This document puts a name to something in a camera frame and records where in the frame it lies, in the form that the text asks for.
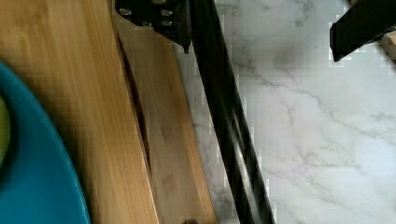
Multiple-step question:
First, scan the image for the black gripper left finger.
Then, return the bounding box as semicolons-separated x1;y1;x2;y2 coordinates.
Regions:
114;0;191;54

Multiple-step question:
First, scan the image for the bamboo cutting board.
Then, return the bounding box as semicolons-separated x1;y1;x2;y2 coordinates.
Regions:
379;31;396;63

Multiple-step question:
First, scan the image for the blue plate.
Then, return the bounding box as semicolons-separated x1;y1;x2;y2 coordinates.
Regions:
0;64;91;224

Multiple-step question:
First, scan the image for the wooden cabinet top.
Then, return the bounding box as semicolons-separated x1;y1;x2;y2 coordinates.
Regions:
0;0;159;224

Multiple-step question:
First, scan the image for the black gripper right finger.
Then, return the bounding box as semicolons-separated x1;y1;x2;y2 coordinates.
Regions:
330;0;396;62

